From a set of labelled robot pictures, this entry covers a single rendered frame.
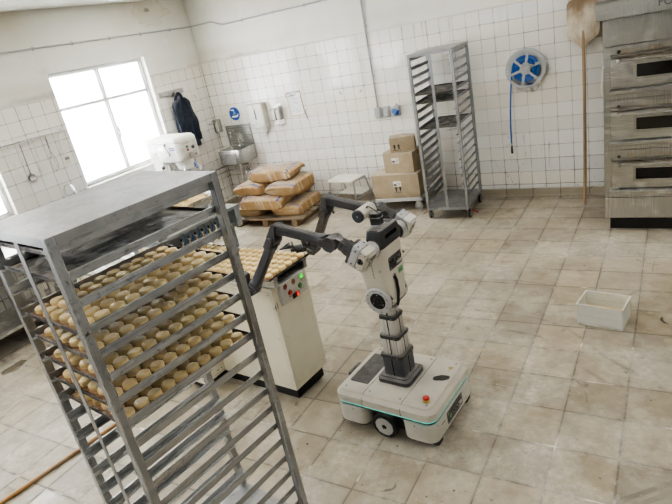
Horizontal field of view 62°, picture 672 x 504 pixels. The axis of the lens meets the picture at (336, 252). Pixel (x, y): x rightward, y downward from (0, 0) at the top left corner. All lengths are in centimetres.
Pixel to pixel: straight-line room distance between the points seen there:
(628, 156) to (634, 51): 88
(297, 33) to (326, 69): 59
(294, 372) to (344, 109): 446
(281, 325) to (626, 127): 348
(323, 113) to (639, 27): 390
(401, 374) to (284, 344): 78
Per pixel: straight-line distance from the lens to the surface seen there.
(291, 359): 365
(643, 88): 537
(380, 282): 296
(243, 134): 844
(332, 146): 764
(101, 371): 190
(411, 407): 316
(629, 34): 540
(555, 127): 663
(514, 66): 647
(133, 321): 203
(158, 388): 213
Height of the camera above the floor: 220
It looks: 21 degrees down
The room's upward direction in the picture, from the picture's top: 12 degrees counter-clockwise
